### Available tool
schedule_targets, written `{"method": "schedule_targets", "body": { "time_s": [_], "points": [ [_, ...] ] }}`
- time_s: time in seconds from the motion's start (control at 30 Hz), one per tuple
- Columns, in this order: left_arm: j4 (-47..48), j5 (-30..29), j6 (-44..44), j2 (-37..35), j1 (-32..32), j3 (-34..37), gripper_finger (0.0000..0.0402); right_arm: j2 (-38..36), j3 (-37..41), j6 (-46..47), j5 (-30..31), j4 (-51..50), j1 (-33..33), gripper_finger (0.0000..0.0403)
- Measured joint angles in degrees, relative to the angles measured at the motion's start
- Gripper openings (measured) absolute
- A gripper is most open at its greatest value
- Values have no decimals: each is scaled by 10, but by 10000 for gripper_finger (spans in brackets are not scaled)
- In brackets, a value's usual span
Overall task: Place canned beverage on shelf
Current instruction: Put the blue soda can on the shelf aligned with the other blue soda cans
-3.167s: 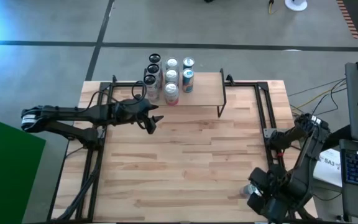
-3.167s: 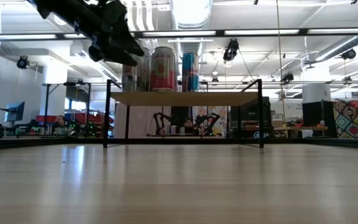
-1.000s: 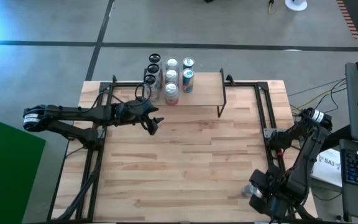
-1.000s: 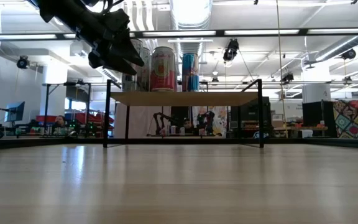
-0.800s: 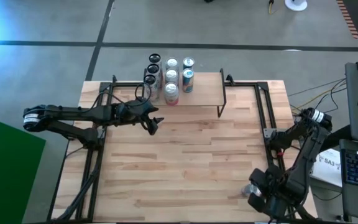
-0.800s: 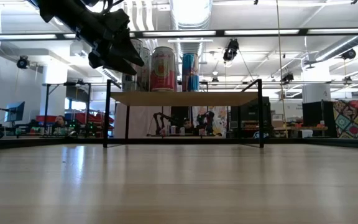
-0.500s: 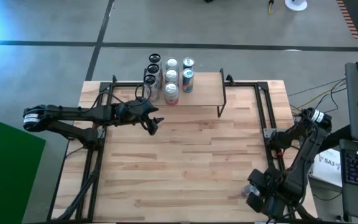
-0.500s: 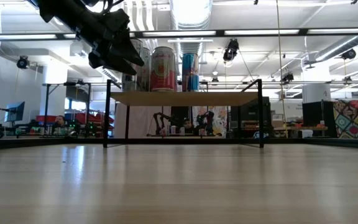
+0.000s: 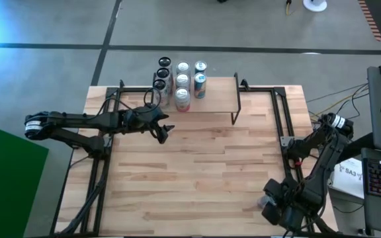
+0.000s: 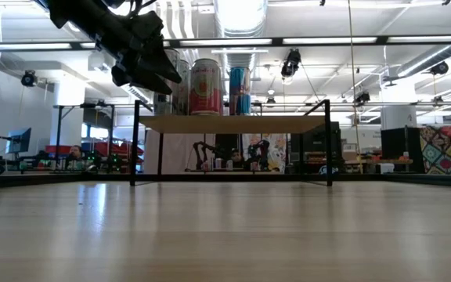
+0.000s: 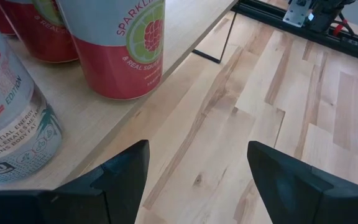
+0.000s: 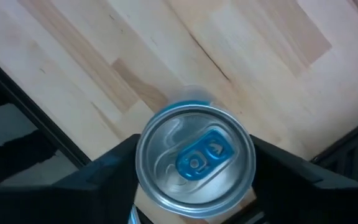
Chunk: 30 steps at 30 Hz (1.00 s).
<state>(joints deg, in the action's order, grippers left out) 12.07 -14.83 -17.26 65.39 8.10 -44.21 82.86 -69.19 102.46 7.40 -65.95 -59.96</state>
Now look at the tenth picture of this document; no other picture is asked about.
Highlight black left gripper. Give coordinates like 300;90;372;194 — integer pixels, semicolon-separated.
94;10;182;96

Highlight pink silver Spindrift can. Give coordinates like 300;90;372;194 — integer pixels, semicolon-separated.
189;58;223;117

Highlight blue silver Red Bull can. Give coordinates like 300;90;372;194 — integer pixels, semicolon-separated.
229;66;252;116

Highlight wooden shelf black metal legs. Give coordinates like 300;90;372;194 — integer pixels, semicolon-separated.
129;99;333;187

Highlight white panel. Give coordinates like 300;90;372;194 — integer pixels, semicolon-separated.
143;131;215;175

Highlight red canopy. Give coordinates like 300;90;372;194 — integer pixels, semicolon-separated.
91;140;145;157

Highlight person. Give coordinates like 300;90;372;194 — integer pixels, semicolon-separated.
229;148;245;169
68;144;84;161

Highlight red bin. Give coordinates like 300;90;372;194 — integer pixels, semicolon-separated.
45;145;72;157

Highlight computer monitor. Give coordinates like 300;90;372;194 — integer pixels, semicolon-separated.
8;127;33;154

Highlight colourful poster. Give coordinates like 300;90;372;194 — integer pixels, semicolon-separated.
243;132;288;174

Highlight black cabinet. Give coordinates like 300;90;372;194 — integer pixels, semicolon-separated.
290;121;343;175

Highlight colourful patchwork quilt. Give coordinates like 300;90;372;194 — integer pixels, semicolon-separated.
420;124;451;176

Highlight ceiling air duct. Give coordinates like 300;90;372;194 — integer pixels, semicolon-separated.
212;0;269;71
395;42;451;78

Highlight black metal frame table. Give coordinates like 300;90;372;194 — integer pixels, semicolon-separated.
52;102;116;173

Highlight black ceiling camera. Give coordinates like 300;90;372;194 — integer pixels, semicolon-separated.
280;47;303;78
429;61;449;76
20;69;38;88

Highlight black aluminium table frame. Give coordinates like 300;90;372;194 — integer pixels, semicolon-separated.
0;171;451;190

